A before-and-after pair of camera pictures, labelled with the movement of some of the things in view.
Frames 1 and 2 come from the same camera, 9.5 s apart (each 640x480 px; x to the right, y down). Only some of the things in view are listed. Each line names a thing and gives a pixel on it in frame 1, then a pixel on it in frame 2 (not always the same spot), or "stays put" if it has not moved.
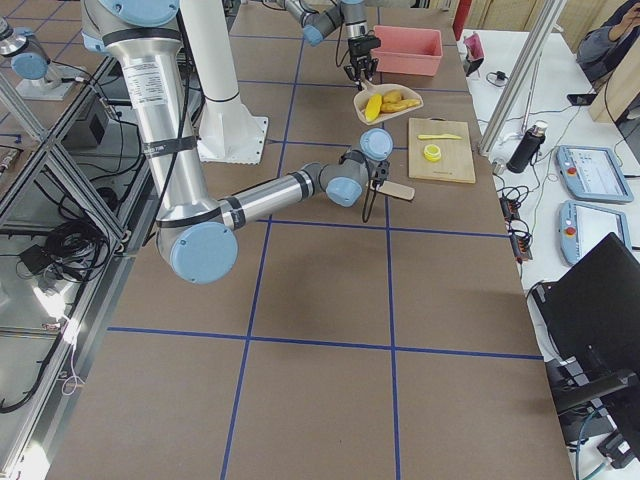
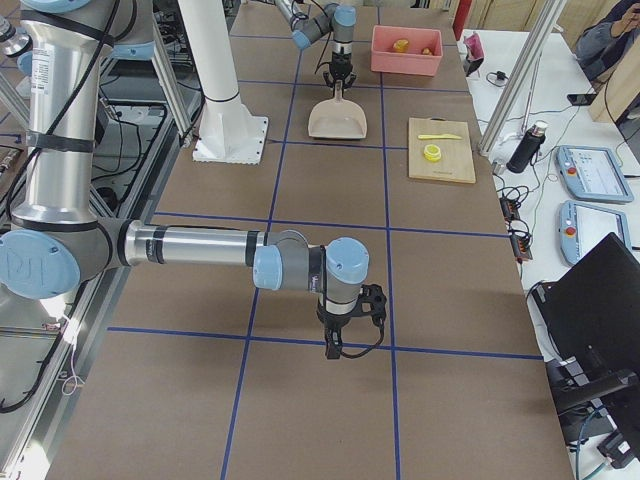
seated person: x=602 y=47 stays put
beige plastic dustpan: x=371 y=90 to x=337 y=118
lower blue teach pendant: x=581 y=226 stays put
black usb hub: x=520 y=243 stays put
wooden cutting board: x=456 y=160 stays put
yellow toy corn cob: x=373 y=106 to x=401 y=45
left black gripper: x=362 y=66 to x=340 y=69
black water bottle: x=527 y=148 stays put
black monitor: x=593 y=310 stays put
